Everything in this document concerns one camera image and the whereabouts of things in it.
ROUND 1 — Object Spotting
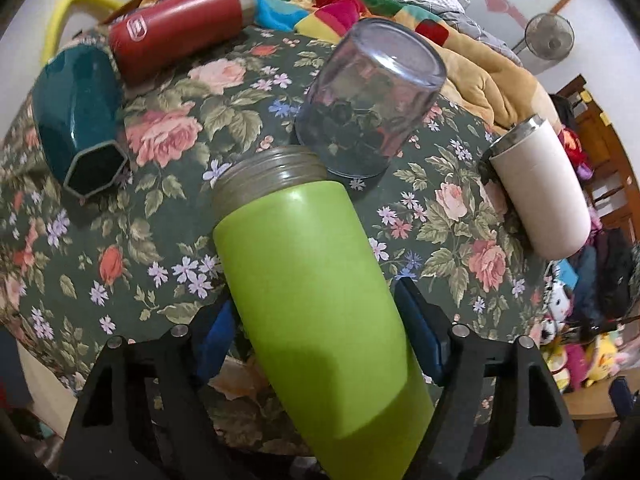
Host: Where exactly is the red thermos bottle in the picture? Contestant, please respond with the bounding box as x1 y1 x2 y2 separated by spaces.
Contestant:
108 0 257 87

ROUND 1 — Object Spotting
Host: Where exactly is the yellow foam tube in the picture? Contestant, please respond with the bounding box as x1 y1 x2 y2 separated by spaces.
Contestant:
40 0 124 66

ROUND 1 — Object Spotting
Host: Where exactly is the dark green hexagonal cup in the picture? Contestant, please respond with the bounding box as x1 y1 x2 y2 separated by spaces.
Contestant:
32 44 128 200

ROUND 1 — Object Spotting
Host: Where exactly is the wooden headboard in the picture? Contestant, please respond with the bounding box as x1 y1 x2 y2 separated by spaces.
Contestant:
558 75 639 243

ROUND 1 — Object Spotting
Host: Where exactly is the colourful patchwork blanket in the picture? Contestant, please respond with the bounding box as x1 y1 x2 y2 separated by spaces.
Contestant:
139 0 564 134

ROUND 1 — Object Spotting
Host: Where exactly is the floral bed sheet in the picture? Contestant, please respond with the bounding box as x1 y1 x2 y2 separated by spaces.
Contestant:
1 28 546 432

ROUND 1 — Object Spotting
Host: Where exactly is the yellow plush toy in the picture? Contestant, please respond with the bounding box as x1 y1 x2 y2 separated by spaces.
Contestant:
582 334 620 388

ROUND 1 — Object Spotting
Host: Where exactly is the standing electric fan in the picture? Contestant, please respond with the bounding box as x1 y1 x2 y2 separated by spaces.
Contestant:
513 12 575 61

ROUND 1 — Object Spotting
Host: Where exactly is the red plush toy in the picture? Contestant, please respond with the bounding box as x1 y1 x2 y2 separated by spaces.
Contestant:
559 127 593 182

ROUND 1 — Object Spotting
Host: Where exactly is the clear glass cup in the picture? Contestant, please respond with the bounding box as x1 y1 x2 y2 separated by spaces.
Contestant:
294 18 447 179

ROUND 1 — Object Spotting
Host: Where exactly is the white kitty plush toy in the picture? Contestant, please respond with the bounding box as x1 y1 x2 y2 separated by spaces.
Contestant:
540 282 573 346

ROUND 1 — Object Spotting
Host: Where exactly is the green thermos bottle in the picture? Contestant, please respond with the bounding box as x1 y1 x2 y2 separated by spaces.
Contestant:
213 145 433 479

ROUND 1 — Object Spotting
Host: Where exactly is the white thermos cup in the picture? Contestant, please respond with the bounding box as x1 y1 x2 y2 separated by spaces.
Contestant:
489 115 591 260

